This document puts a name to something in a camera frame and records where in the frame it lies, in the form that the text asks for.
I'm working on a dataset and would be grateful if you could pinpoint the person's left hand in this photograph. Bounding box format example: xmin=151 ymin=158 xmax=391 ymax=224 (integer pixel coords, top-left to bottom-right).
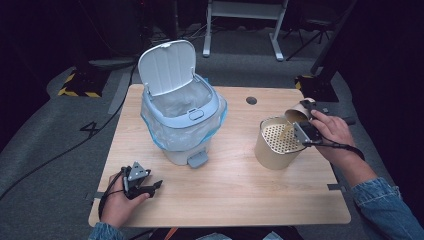
xmin=99 ymin=172 xmax=151 ymax=230

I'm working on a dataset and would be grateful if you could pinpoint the long black floor cable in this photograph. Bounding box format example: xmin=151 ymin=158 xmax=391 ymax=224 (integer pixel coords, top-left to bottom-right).
xmin=0 ymin=49 xmax=148 ymax=202

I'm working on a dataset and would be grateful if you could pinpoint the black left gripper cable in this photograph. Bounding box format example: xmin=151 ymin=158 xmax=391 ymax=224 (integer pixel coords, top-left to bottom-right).
xmin=98 ymin=170 xmax=127 ymax=219

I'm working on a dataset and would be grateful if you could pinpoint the black stand base striped edge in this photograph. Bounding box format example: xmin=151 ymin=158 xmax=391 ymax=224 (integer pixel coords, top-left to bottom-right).
xmin=57 ymin=67 xmax=111 ymax=99
xmin=294 ymin=74 xmax=340 ymax=103

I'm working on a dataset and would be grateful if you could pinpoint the black slanted pole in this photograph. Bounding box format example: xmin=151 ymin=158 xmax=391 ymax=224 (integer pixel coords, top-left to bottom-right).
xmin=309 ymin=0 xmax=360 ymax=76

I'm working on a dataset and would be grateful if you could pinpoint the person's right hand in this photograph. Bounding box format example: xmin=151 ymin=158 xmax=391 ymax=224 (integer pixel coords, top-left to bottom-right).
xmin=309 ymin=109 xmax=357 ymax=168

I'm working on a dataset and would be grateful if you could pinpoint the black tripod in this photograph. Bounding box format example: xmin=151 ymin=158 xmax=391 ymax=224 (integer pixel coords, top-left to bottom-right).
xmin=285 ymin=18 xmax=331 ymax=62

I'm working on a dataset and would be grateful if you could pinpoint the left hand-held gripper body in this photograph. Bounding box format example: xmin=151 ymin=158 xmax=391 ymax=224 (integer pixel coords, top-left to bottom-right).
xmin=120 ymin=161 xmax=152 ymax=201

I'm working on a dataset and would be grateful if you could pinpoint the clear bin liner bag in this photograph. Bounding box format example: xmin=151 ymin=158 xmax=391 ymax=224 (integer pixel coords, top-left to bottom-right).
xmin=140 ymin=78 xmax=229 ymax=153

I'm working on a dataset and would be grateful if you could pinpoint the brown paper cup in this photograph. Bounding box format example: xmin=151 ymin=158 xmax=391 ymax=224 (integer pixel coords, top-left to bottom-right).
xmin=284 ymin=97 xmax=317 ymax=125

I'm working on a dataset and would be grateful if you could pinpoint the beige strainer container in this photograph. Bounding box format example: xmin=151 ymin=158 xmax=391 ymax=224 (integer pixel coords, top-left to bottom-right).
xmin=253 ymin=115 xmax=310 ymax=171

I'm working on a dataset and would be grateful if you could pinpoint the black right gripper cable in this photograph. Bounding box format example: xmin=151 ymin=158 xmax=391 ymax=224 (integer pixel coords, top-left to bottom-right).
xmin=311 ymin=139 xmax=366 ymax=162

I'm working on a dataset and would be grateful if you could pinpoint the white and blue pedal bin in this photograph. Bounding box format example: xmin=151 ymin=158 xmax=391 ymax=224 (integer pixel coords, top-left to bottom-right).
xmin=137 ymin=39 xmax=229 ymax=169

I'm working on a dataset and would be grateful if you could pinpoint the white desk frame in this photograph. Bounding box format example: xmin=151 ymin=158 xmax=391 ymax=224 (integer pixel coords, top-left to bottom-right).
xmin=202 ymin=0 xmax=290 ymax=62

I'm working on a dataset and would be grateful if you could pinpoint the person's dark clothing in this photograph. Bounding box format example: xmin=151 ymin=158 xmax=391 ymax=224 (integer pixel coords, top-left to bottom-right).
xmin=143 ymin=225 xmax=298 ymax=240

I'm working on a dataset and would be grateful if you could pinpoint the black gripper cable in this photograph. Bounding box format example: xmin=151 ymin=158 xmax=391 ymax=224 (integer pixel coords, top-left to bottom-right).
xmin=311 ymin=139 xmax=366 ymax=162
xmin=98 ymin=170 xmax=127 ymax=219

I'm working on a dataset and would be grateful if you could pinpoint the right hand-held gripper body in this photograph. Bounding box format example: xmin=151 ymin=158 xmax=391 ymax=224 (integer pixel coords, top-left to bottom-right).
xmin=292 ymin=105 xmax=332 ymax=148

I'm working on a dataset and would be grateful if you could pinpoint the bundle of floor cables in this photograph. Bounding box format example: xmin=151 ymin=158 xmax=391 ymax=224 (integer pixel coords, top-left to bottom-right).
xmin=148 ymin=18 xmax=214 ymax=51

